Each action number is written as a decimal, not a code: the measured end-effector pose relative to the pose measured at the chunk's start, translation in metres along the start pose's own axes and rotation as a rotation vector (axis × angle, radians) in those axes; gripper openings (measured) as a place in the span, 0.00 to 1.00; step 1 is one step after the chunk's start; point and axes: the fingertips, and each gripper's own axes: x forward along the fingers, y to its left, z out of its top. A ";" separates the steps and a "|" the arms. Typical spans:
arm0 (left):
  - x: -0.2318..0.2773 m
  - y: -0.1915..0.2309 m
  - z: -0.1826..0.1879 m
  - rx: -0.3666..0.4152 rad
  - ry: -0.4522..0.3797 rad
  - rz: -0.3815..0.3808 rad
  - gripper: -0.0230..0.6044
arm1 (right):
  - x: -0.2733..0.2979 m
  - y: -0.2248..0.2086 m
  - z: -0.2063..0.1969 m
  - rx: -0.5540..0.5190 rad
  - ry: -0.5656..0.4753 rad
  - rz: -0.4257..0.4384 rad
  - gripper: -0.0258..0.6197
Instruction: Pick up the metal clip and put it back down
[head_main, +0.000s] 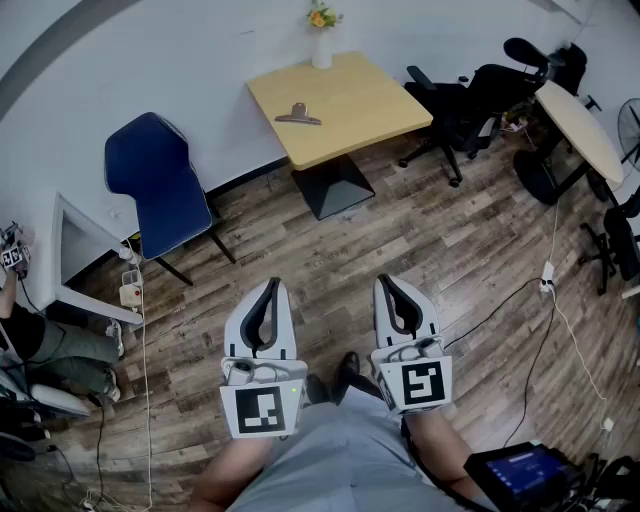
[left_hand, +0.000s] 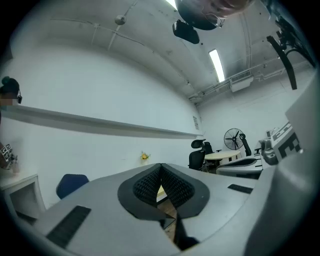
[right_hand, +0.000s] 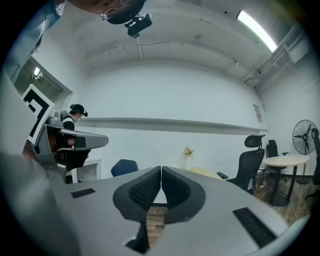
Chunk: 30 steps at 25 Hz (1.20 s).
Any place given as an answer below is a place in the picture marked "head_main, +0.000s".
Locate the person's light grey shirt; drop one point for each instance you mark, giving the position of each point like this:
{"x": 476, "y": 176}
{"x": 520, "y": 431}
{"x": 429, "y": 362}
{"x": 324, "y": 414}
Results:
{"x": 345, "y": 460}

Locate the white power strip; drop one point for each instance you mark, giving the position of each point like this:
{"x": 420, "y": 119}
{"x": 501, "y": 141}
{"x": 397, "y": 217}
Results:
{"x": 548, "y": 277}

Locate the black swivel chair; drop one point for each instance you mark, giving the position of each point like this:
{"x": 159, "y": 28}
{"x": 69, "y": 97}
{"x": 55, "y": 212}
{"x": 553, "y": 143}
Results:
{"x": 620, "y": 240}

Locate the white socket box red button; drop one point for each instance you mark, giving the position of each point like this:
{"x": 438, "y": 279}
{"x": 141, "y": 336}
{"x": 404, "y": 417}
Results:
{"x": 131, "y": 292}

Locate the black office chair with headrest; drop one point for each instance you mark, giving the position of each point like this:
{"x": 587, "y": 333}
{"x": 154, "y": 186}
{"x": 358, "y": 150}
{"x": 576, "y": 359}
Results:
{"x": 480, "y": 105}

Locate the blue upholstered chair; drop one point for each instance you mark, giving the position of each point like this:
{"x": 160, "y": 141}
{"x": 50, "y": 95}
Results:
{"x": 160, "y": 185}

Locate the orange flower bouquet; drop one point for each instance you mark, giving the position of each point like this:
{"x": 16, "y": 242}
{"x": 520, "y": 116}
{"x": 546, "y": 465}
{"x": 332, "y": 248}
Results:
{"x": 320, "y": 15}

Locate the person's right forearm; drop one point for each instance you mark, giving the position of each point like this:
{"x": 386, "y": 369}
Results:
{"x": 440, "y": 445}

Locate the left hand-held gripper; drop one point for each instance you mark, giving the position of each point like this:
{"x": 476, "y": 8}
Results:
{"x": 260, "y": 410}

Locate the black tablet screen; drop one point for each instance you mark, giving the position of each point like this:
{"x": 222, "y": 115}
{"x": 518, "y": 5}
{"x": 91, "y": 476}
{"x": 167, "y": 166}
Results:
{"x": 525, "y": 472}

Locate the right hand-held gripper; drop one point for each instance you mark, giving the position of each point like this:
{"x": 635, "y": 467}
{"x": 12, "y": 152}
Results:
{"x": 422, "y": 382}

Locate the black standing fan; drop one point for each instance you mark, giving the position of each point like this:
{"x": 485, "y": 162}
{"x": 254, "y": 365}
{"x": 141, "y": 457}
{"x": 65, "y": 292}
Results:
{"x": 631, "y": 130}

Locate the light wooden square table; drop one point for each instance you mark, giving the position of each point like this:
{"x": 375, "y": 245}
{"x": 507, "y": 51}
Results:
{"x": 345, "y": 105}

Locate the metal binder clip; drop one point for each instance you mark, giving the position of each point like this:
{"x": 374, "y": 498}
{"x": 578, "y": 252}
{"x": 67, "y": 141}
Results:
{"x": 298, "y": 116}

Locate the white vase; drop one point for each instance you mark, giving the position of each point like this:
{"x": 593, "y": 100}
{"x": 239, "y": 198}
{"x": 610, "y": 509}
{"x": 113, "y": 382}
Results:
{"x": 322, "y": 52}

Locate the person's left forearm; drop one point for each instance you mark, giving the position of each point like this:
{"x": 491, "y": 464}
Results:
{"x": 235, "y": 470}

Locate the beige oval table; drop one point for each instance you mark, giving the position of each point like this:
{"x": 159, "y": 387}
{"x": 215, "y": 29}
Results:
{"x": 580, "y": 125}

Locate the person's black shoe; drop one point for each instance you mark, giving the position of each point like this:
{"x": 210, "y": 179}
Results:
{"x": 317, "y": 389}
{"x": 350, "y": 367}

